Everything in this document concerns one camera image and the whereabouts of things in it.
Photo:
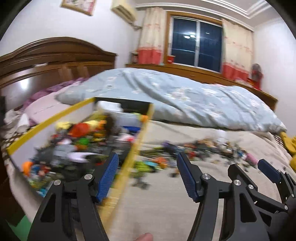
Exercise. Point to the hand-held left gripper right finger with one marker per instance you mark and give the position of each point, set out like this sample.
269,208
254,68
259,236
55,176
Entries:
187,178

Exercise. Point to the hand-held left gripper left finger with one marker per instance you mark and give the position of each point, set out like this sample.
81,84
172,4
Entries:
107,176

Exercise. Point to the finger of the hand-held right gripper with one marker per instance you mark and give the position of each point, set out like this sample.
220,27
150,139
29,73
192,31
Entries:
268,169
237,172

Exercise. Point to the pile of toy bricks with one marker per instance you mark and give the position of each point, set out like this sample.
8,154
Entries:
196,148

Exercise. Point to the yellow cardboard box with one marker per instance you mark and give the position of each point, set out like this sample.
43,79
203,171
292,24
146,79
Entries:
138,141

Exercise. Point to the person's left hand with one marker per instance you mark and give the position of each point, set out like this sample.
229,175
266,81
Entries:
143,237

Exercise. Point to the pink cylinder toy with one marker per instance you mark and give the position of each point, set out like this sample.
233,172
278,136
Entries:
252,158

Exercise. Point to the yellow cloth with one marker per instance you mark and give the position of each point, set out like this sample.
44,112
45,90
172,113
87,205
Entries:
289,143

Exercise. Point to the heap of assorted toys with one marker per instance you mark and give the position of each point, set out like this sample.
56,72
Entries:
76,139

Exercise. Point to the blue floral quilt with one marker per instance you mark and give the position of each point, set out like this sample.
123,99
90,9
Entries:
185,99

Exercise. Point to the pale pink pillow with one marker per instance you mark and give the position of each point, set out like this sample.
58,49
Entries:
44,110

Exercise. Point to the red electric fan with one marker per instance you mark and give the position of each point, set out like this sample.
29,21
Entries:
256,74

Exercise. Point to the white cloth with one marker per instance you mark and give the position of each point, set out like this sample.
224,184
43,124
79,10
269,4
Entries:
16,120

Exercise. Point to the small red box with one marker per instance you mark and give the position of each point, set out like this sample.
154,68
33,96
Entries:
170,59

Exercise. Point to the cream and red curtain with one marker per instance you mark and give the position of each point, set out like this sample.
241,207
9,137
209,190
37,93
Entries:
237,51
151,34

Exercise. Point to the wooden headboard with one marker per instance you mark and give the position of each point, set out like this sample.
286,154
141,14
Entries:
57,58

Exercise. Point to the wooden framed window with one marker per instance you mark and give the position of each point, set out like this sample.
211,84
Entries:
185,41

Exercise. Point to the white air conditioner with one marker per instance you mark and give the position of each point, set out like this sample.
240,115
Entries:
123,9

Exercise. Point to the wooden bed frame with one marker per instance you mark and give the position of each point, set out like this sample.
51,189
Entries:
208,74

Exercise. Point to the framed wall picture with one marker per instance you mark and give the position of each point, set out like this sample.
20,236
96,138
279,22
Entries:
78,5

